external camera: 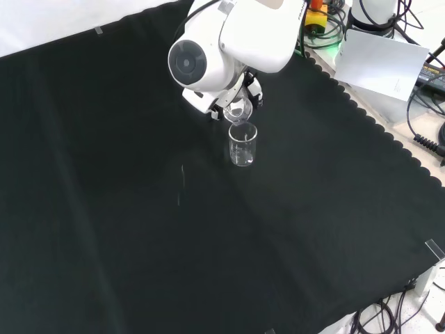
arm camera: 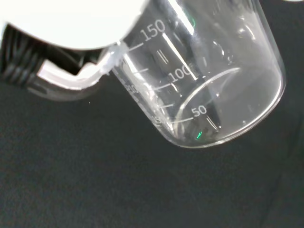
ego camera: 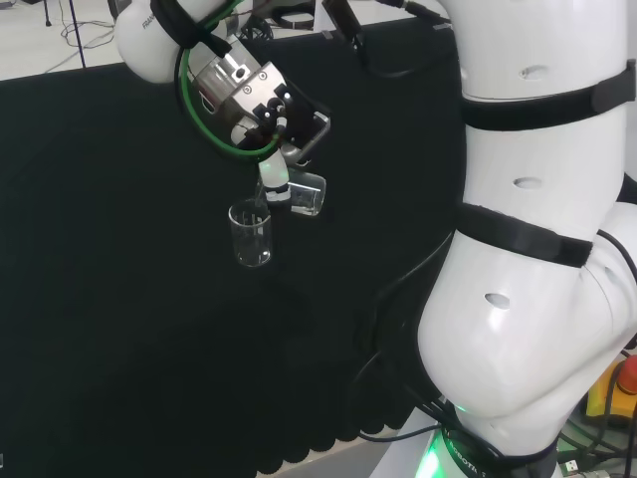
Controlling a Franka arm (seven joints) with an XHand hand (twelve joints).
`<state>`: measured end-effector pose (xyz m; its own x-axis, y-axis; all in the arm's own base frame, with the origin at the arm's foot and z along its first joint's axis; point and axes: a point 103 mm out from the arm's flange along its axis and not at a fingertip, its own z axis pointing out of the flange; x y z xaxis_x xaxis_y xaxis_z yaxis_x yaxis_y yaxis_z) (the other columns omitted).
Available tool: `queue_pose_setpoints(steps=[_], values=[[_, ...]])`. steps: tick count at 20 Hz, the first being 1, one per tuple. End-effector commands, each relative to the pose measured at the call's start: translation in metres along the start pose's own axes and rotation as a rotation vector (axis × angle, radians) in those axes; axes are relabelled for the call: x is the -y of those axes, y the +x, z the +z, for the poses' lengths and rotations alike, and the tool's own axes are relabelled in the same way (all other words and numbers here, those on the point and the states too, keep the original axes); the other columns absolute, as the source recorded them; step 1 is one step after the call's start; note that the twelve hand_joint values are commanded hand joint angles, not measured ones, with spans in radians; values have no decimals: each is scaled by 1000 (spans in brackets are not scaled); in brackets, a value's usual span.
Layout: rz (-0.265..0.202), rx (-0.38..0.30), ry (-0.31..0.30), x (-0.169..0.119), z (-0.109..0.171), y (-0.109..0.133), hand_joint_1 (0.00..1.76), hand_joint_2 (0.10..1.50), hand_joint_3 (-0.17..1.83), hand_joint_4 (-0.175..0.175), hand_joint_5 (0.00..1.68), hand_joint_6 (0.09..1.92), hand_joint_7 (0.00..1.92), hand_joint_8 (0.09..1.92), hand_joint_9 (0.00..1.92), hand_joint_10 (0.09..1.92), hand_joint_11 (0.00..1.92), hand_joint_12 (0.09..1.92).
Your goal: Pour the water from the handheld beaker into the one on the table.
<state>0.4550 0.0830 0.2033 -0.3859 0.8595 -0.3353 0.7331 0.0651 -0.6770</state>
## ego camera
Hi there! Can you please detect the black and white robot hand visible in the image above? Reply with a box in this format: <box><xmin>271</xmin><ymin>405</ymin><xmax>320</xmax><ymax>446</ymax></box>
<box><xmin>231</xmin><ymin>79</ymin><xmax>333</xmax><ymax>206</ymax></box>

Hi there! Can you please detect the small clear glass beaker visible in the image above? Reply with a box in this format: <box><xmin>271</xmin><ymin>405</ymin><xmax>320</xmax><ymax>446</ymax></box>
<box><xmin>253</xmin><ymin>168</ymin><xmax>328</xmax><ymax>218</ymax></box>

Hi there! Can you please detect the clear glass beaker with markings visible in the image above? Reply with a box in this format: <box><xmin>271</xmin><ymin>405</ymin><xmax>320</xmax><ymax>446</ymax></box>
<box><xmin>227</xmin><ymin>196</ymin><xmax>274</xmax><ymax>269</ymax></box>

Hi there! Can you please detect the black tripod leg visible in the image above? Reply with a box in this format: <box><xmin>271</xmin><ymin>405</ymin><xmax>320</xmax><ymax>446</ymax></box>
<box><xmin>68</xmin><ymin>0</ymin><xmax>87</xmax><ymax>70</ymax></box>

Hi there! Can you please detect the black bench cloth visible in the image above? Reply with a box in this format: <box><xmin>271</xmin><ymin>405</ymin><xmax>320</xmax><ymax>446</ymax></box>
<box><xmin>0</xmin><ymin>12</ymin><xmax>479</xmax><ymax>477</ymax></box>

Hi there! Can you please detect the yellow stop button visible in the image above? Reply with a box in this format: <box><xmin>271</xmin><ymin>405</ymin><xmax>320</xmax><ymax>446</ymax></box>
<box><xmin>584</xmin><ymin>356</ymin><xmax>637</xmax><ymax>424</ymax></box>

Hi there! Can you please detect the green cable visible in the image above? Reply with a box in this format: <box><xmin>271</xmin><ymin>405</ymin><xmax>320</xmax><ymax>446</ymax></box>
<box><xmin>174</xmin><ymin>0</ymin><xmax>286</xmax><ymax>163</ymax></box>

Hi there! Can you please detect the black coiled cable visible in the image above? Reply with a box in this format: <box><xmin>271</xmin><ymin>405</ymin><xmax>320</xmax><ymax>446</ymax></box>
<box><xmin>241</xmin><ymin>14</ymin><xmax>275</xmax><ymax>42</ymax></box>

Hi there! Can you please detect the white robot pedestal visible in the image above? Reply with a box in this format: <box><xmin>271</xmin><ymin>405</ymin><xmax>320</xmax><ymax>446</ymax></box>
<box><xmin>382</xmin><ymin>422</ymin><xmax>452</xmax><ymax>478</ymax></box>

